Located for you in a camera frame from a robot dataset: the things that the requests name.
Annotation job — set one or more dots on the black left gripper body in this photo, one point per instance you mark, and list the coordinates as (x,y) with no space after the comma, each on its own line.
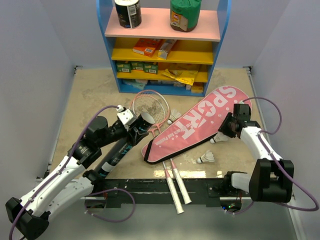
(131,138)

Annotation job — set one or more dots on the pink badminton racket upper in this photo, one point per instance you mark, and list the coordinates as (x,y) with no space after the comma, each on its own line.
(154,103)

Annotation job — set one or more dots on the green box right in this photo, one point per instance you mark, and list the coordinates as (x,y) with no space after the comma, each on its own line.
(150,67)

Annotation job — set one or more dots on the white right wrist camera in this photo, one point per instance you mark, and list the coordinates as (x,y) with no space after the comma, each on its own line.
(242,112)

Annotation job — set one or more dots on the green box left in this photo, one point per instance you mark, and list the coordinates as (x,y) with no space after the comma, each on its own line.
(123,66)

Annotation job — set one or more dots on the teal tissue pack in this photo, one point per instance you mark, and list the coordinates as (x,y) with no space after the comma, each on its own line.
(136,83)

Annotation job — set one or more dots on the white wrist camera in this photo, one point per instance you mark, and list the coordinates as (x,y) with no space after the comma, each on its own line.
(242,112)
(126,116)

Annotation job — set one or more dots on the brown snack packet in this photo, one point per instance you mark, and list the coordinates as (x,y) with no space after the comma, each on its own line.
(165,48)

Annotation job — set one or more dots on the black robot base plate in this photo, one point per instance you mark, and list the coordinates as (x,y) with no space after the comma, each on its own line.
(155,191)

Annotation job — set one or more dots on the blue shelf unit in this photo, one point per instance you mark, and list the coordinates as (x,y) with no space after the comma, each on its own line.
(195,50)

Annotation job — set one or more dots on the black white can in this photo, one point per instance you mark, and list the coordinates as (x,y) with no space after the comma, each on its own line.
(129,13)

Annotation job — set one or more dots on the green wrapped jar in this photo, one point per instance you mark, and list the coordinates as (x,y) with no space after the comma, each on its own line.
(184,14)

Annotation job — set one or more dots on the green box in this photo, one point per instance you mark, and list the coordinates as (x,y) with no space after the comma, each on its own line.
(137,65)
(123,66)
(150,67)

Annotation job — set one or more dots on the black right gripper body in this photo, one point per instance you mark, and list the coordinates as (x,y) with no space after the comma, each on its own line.
(226,127)

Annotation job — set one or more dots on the green box middle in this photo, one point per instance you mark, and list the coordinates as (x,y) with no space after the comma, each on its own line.
(137,65)

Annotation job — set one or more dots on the black shuttlecock tube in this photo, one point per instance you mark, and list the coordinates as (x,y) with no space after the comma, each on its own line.
(120,149)

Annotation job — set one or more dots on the pink sport racket bag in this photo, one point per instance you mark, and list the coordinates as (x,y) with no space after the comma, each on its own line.
(195,127)

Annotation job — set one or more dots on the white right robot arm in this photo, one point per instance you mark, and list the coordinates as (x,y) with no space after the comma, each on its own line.
(267,183)

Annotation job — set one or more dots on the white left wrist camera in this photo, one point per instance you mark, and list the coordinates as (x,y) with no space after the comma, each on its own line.
(126,116)

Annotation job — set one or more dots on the yellow snack bag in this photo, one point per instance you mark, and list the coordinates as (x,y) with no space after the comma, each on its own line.
(184,76)

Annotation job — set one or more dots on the orange box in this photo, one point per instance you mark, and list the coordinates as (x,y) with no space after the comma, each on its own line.
(146,46)

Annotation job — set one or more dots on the white shuttlecock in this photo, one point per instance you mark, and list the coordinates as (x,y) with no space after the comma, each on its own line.
(208,156)
(218,137)
(174,115)

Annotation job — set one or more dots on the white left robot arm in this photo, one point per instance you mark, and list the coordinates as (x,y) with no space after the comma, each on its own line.
(91,158)

